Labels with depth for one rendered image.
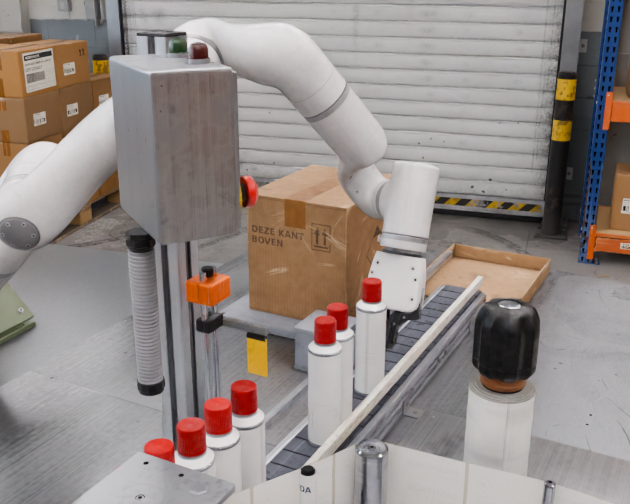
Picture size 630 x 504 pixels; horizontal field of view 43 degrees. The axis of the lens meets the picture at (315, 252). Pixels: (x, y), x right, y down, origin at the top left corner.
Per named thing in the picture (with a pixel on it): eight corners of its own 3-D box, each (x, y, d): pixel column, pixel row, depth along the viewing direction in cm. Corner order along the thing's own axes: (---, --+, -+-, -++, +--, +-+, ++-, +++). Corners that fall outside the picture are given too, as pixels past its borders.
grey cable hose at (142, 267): (153, 400, 99) (142, 237, 92) (131, 393, 100) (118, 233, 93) (171, 387, 102) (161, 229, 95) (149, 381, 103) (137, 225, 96)
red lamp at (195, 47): (191, 64, 88) (190, 42, 87) (183, 62, 90) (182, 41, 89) (214, 63, 89) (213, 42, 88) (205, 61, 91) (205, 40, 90)
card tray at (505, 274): (520, 314, 183) (521, 298, 182) (413, 294, 195) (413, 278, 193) (549, 273, 209) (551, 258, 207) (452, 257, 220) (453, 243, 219)
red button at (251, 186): (237, 181, 92) (261, 178, 94) (225, 174, 95) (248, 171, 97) (238, 213, 94) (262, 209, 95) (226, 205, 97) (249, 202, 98)
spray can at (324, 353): (331, 452, 123) (333, 329, 116) (301, 443, 125) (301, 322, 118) (346, 435, 127) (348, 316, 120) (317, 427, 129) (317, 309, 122)
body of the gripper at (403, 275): (369, 241, 144) (358, 303, 144) (423, 250, 139) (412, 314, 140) (384, 244, 151) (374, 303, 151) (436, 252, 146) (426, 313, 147)
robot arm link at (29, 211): (48, 215, 155) (24, 273, 142) (-4, 175, 149) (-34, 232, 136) (239, 67, 133) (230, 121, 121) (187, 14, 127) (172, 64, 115)
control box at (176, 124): (159, 247, 89) (148, 71, 82) (119, 208, 103) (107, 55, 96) (245, 234, 93) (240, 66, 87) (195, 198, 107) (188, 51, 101)
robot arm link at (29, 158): (-51, 257, 147) (10, 178, 135) (-18, 195, 161) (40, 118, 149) (10, 288, 152) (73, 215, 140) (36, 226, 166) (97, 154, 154)
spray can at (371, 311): (376, 399, 137) (380, 288, 131) (349, 392, 140) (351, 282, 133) (388, 386, 142) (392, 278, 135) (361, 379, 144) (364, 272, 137)
